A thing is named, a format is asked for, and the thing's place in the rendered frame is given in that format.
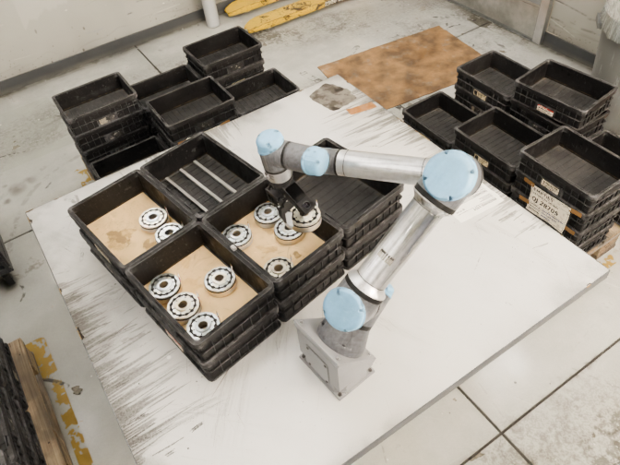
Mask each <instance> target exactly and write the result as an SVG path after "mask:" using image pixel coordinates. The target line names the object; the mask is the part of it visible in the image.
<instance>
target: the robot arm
mask: <svg viewBox="0 0 620 465"><path fill-rule="evenodd" d="M256 146H257V153H258V154H259V156H260V159H261V161H262V164H263V167H264V170H265V175H266V178H267V179H268V181H269V185H268V187H267V188H266V189H265V190H266V193H267V196H268V195H270V197H271V199H270V198H269V196H268V200H269V201H270V202H272V203H273V204H274V205H276V206H280V208H279V210H277V215H278V216H279V217H280V218H281V219H282V220H283V222H284V223H285V225H286V226H287V227H289V228H290V229H292V227H293V226H294V225H293V223H292V222H293V220H292V212H291V209H292V208H293V207H296V208H297V210H298V211H299V212H300V215H301V216H303V217H304V216H306V215H307V214H308V213H309V212H311V211H312V210H313V209H314V208H315V206H316V204H315V203H314V202H313V201H312V200H311V198H310V197H309V196H308V195H307V194H306V193H305V192H304V190H303V189H302V188H301V187H300V186H299V185H298V184H296V182H295V181H294V180H293V175H292V171H296V172H299V173H306V174H308V175H315V176H321V175H323V174H330V175H338V176H347V177H354V178H362V179H369V180H377V181H384V182H391V183H399V184H406V185H414V187H413V190H414V197H413V198H412V200H411V201H410V203H409V204H408V205H407V206H406V208H405V209H404V210H403V211H402V212H401V213H400V215H399V216H398V217H397V219H396V220H395V221H394V223H393V224H392V225H391V227H390V228H389V229H388V230H387V232H386V233H385V235H384V236H383V237H382V239H381V240H380V241H379V242H378V244H377V245H376V247H375V248H374V249H373V251H372V252H371V253H370V254H369V256H368V257H367V258H366V260H365V261H364V262H363V264H362V265H361V266H360V267H359V268H358V269H351V270H350V271H349V272H348V273H347V274H346V276H345V277H344V278H343V280H342V281H341V282H340V284H339V285H338V286H337V287H336V288H334V289H332V290H330V291H329V292H328V294H327V295H326V297H325V299H324V302H323V311H324V316H325V319H323V320H322V321H321V322H320V324H319V326H318V327H317V330H316V331H317V335H318V337H319V338H320V339H321V340H322V341H323V342H324V343H325V344H326V345H327V346H328V347H329V348H330V349H331V350H333V351H334V352H336V353H338V354H340V355H343V356H345V357H348V358H353V359H356V358H360V357H361V356H362V354H363V353H364V350H365V347H366V343H367V340H368V336H369V332H370V330H371V328H372V326H373V325H374V323H375V322H376V321H377V319H378V317H379V316H380V314H381V313H382V311H383V310H384V308H385V306H386V305H387V303H388V301H389V299H391V296H392V294H393V293H394V288H393V286H392V285H391V284H390V283H391V282H392V280H393V279H394V278H395V277H396V275H397V274H398V273H399V271H400V270H401V269H402V268H403V266H404V265H405V264H406V263H407V261H408V260H409V259H410V258H411V256H412V255H413V254H414V252H415V251H416V250H417V249H418V247H419V246H420V245H421V244H422V242H423V241H424V240H425V238H426V237H427V236H428V235H429V233H430V232H431V231H432V230H433V229H434V227H435V226H436V225H437V224H438V223H439V222H440V221H441V219H442V218H444V217H448V216H452V215H453V214H454V213H455V212H456V210H457V209H458V208H459V207H460V205H461V204H462V203H463V202H464V200H465V199H466V198H467V197H470V196H472V195H473V194H474V193H476V192H477V191H478V189H479V188H480V186H481V185H482V182H483V167H482V165H481V164H480V163H479V161H478V160H477V159H476V158H474V157H473V156H472V155H470V154H467V153H465V152H463V151H460V150H456V149H448V150H444V151H441V152H439V153H437V154H436V155H433V156H432V157H430V158H423V157H413V156H404V155H395V154H386V153H375V152H366V151H357V150H347V149H332V148H322V147H317V146H310V145H305V144H301V143H296V142H291V141H289V140H284V137H283V135H282V133H281V132H280V131H279V130H277V129H273V128H270V129H266V130H264V131H262V132H261V133H260V134H259V135H258V136H257V138H256Z"/></svg>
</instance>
